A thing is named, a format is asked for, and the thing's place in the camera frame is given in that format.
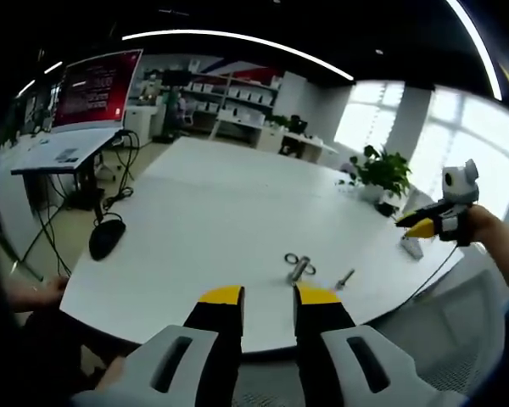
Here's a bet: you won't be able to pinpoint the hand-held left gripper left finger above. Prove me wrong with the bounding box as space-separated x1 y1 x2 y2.
70 285 246 407

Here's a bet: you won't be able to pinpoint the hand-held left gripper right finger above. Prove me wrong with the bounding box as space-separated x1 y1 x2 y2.
291 282 468 407

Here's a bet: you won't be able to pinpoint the thin steel threaded stud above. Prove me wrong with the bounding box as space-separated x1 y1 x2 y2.
335 268 357 290

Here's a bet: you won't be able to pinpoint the thick steel threaded stud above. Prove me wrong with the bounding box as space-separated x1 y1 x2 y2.
285 254 313 286

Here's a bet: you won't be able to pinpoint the person's right hand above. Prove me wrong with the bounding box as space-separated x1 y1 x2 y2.
466 204 506 246

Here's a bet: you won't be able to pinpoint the person's left hand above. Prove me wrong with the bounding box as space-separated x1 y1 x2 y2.
93 354 127 392

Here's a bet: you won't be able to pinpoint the small metal block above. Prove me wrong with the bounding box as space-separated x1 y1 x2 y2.
400 236 426 260

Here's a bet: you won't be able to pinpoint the black power adapter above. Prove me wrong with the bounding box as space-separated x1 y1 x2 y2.
377 200 399 219

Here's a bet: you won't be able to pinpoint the white plant pot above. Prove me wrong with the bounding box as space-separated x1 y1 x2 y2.
359 183 388 205

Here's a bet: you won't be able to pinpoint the green leafy plant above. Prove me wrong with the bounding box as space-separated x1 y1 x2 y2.
338 143 413 200

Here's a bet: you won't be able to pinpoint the grey mesh office chair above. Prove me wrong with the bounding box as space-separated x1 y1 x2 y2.
232 253 509 407

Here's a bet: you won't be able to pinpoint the ceiling light strip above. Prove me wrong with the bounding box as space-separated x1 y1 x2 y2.
121 29 356 82
444 0 505 102

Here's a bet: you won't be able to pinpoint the white low counter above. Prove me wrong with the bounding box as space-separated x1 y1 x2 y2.
253 125 341 163

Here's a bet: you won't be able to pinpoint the black computer mouse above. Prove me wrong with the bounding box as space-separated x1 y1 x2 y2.
88 213 127 261

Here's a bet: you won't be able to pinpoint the black office chair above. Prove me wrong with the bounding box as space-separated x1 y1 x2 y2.
287 113 310 135

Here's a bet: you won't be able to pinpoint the white storage shelf unit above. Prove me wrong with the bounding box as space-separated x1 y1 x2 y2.
181 67 282 142

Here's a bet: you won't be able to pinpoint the white side desk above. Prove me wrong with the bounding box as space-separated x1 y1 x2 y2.
9 125 131 275

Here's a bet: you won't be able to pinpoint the red screen monitor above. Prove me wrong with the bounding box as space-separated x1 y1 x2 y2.
49 49 144 133

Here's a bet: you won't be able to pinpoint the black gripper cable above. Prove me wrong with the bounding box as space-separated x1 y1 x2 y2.
400 242 458 307

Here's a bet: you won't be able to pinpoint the black desk cables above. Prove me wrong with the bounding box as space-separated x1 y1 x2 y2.
25 130 142 282

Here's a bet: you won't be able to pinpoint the black wall screen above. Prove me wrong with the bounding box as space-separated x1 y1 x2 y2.
162 69 193 86

